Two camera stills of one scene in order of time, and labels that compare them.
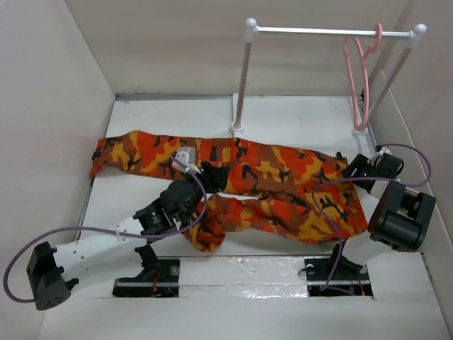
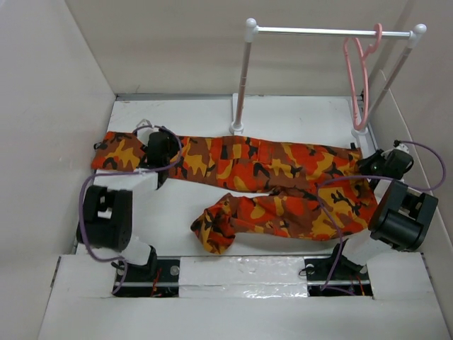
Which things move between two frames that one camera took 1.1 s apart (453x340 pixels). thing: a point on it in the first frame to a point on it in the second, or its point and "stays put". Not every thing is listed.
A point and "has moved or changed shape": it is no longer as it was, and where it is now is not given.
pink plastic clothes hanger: x=364 y=59 stays put
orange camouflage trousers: x=279 y=190 has moved or changed shape
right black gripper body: x=364 y=168 to x=374 y=164
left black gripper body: x=200 y=191 to x=173 y=148
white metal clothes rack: x=252 y=32 stays put
